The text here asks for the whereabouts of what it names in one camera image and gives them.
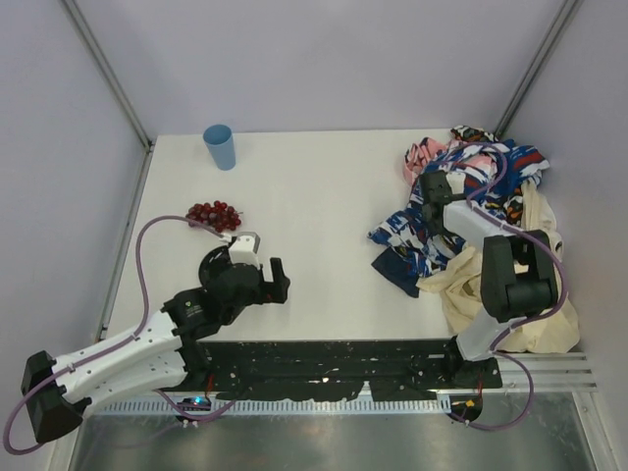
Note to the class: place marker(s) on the multicolour patterned cloth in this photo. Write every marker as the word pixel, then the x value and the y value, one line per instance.
pixel 466 134

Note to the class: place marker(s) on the perforated metal cable rail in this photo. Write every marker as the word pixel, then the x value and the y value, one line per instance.
pixel 364 404

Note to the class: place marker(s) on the blue white patterned cloth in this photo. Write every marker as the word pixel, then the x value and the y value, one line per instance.
pixel 412 252

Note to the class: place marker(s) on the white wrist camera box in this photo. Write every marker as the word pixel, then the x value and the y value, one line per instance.
pixel 243 249

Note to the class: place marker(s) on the blue plastic cup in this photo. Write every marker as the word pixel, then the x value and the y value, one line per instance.
pixel 220 144

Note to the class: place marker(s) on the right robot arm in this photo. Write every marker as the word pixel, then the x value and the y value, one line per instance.
pixel 518 280

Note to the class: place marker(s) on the pink cloth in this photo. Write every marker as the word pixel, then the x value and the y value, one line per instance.
pixel 459 155

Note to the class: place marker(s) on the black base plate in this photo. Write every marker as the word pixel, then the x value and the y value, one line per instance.
pixel 333 370

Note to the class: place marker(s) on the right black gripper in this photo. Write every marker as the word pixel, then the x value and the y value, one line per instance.
pixel 433 197

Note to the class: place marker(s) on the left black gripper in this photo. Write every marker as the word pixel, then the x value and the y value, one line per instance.
pixel 270 286

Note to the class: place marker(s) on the red grape bunch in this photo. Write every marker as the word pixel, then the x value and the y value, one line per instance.
pixel 218 215

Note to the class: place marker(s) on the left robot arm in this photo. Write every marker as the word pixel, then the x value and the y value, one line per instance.
pixel 161 353

